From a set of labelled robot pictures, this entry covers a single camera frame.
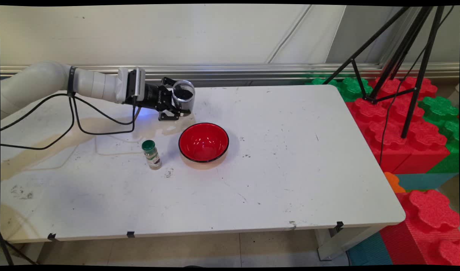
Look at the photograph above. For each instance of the orange foam piece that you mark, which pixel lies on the orange foam piece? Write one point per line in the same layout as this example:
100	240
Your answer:
393	182

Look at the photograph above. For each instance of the large red foam block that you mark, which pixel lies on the large red foam block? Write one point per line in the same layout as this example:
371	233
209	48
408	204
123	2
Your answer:
388	128

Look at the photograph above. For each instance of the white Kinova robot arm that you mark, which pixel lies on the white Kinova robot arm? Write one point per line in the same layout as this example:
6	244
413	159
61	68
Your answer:
38	84

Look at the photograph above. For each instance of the teal foam block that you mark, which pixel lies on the teal foam block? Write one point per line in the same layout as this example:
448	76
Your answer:
422	180

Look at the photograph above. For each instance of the black tripod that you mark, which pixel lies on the black tripod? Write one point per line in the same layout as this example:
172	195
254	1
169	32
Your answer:
418	75

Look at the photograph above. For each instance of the teal foam floor mat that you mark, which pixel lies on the teal foam floor mat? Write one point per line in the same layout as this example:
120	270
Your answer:
369	250

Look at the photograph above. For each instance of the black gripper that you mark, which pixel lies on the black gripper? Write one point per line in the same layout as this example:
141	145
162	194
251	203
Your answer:
156	98

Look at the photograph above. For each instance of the red foam block with knobs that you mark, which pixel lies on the red foam block with knobs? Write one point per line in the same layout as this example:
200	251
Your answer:
429	222

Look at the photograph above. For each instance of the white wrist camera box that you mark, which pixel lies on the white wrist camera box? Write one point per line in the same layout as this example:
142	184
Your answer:
130	84

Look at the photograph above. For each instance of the aluminium wall rail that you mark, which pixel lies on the aluminium wall rail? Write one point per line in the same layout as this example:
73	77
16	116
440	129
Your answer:
252	71

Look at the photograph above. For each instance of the green foam block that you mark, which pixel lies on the green foam block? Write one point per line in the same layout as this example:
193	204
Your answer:
439	109
350	88

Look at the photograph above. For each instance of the red bowl with black rim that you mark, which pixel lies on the red bowl with black rim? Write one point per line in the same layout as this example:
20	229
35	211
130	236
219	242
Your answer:
203	141

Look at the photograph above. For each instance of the clear plastic jar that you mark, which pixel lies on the clear plastic jar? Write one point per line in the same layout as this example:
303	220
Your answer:
190	103

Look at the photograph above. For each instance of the black grains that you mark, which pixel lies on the black grains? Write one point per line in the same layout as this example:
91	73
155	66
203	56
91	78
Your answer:
184	92

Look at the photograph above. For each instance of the white table leg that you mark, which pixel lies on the white table leg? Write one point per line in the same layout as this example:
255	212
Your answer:
339	244

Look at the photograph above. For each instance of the spice bottle with green lid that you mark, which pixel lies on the spice bottle with green lid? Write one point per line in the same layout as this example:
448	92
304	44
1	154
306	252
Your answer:
153	156

